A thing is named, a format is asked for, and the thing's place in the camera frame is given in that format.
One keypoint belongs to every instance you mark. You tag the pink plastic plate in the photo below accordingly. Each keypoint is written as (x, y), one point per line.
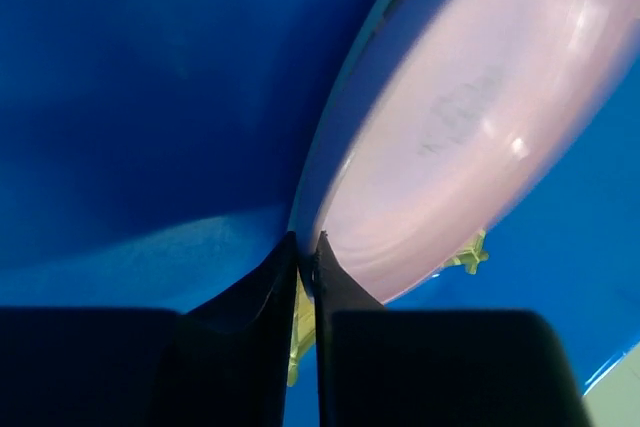
(443, 119)

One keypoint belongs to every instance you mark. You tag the bamboo placemat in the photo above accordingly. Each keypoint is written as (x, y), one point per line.
(303, 326)

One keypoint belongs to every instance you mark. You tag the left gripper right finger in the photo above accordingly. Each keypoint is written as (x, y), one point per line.
(382, 367)

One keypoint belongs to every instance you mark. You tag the blue plastic bin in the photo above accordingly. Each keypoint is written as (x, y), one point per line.
(152, 150)

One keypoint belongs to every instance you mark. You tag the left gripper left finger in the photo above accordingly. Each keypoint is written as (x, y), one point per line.
(223, 363)

